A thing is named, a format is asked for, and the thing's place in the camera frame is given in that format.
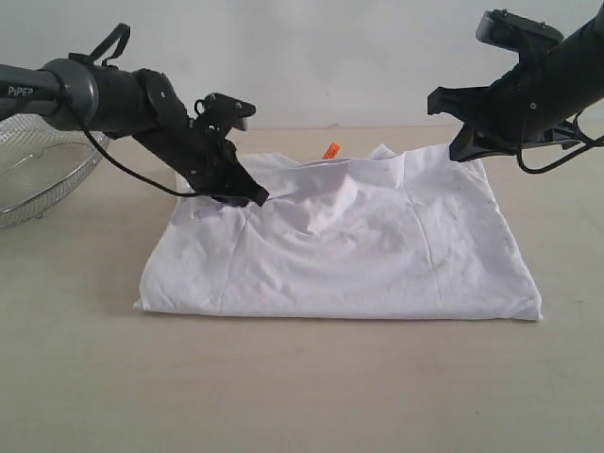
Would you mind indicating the orange shirt neck tag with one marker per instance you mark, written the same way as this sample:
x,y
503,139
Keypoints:
x,y
332,151

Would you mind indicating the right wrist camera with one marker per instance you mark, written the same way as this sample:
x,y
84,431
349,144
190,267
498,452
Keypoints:
x,y
502,29

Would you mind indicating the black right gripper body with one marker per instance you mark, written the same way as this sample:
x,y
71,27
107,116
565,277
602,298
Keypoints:
x,y
548,98

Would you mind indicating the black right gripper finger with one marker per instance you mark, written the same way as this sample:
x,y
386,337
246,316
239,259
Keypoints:
x,y
476,141
469,102

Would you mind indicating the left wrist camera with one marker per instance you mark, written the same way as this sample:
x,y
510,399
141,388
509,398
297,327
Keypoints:
x,y
224,112

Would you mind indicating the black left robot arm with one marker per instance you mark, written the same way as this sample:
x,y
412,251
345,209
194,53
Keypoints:
x,y
71,95

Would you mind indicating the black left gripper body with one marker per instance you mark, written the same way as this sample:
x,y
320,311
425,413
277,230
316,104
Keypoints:
x,y
200,157

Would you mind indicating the metal mesh basket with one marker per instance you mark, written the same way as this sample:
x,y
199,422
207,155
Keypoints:
x,y
40,166

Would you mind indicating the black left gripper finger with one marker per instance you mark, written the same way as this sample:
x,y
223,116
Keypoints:
x,y
229,197
243,189

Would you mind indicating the white t-shirt red print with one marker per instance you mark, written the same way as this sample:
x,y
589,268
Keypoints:
x,y
410,236

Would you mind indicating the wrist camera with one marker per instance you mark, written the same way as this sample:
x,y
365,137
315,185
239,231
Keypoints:
x,y
224,112
502,29

